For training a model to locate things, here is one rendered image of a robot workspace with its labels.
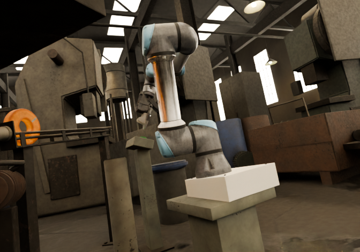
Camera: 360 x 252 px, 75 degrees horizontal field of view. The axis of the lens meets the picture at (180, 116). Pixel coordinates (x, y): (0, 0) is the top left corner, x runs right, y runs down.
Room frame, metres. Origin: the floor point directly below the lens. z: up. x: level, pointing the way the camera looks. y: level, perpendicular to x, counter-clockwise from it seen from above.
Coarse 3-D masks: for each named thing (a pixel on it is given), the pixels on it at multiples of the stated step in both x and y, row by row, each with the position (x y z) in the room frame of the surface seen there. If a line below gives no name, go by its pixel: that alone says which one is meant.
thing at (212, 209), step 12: (264, 192) 0.92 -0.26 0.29; (168, 204) 1.04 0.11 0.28; (180, 204) 0.96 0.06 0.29; (192, 204) 0.89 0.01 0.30; (204, 204) 0.86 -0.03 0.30; (216, 204) 0.83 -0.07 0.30; (228, 204) 0.83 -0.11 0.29; (240, 204) 0.86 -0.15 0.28; (252, 204) 0.89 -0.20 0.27; (204, 216) 0.82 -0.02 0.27; (216, 216) 0.80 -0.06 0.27
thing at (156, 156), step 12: (120, 144) 2.71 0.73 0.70; (156, 144) 2.84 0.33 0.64; (120, 156) 2.74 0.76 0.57; (132, 156) 2.62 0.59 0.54; (156, 156) 2.82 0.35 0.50; (180, 156) 3.04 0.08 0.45; (192, 156) 3.18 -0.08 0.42; (132, 168) 2.61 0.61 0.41; (192, 168) 3.15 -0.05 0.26; (132, 180) 2.60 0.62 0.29; (132, 192) 2.60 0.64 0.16
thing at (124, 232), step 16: (112, 160) 1.23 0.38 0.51; (112, 176) 1.23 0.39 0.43; (128, 176) 1.29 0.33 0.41; (112, 192) 1.23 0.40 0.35; (128, 192) 1.26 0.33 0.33; (112, 208) 1.23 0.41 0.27; (128, 208) 1.25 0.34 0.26; (112, 224) 1.24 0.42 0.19; (128, 224) 1.24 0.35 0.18; (128, 240) 1.24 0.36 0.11
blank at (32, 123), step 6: (12, 114) 0.91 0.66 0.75; (18, 114) 0.94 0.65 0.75; (24, 114) 0.97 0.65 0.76; (30, 114) 1.00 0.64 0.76; (6, 120) 0.90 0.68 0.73; (12, 120) 0.91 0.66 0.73; (18, 120) 0.94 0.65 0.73; (24, 120) 0.98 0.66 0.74; (30, 120) 1.00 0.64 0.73; (36, 120) 1.03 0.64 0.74; (18, 126) 0.93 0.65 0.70; (30, 126) 1.01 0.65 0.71; (36, 126) 1.03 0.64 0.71; (36, 138) 1.02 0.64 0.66; (18, 144) 0.95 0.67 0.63
